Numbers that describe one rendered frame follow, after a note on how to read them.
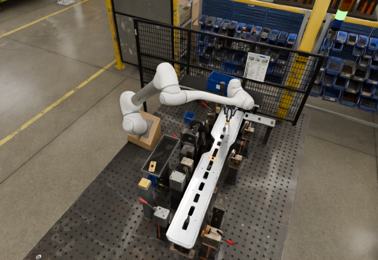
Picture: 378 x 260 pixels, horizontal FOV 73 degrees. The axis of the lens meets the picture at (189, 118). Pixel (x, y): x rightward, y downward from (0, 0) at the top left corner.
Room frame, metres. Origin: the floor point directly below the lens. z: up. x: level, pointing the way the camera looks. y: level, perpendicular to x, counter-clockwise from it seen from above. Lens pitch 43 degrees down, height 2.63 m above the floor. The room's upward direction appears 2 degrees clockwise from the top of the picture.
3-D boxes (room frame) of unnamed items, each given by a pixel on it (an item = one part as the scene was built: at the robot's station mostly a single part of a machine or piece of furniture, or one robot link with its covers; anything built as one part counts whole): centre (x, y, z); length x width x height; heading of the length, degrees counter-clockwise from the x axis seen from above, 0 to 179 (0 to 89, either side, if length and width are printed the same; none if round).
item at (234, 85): (1.72, -0.37, 1.39); 0.13 x 0.11 x 0.16; 29
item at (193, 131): (1.45, -0.05, 0.94); 0.18 x 0.13 x 0.49; 160
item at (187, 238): (1.27, -0.20, 1.00); 1.38 x 0.22 x 0.02; 160
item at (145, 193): (0.94, 0.28, 0.92); 0.08 x 0.08 x 0.44; 70
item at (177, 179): (1.04, 0.06, 0.90); 0.13 x 0.10 x 0.41; 70
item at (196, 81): (2.21, -0.32, 1.02); 0.90 x 0.22 x 0.03; 70
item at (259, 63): (2.22, -0.64, 1.30); 0.23 x 0.02 x 0.31; 70
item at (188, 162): (1.19, 0.00, 0.89); 0.13 x 0.11 x 0.38; 70
